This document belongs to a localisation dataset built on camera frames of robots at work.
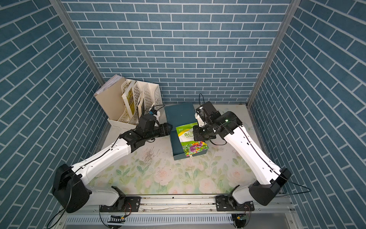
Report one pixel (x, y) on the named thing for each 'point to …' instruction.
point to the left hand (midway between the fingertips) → (172, 128)
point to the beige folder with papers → (111, 97)
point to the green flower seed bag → (186, 134)
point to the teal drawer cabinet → (179, 115)
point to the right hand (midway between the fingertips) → (196, 136)
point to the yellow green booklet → (131, 99)
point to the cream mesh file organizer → (140, 98)
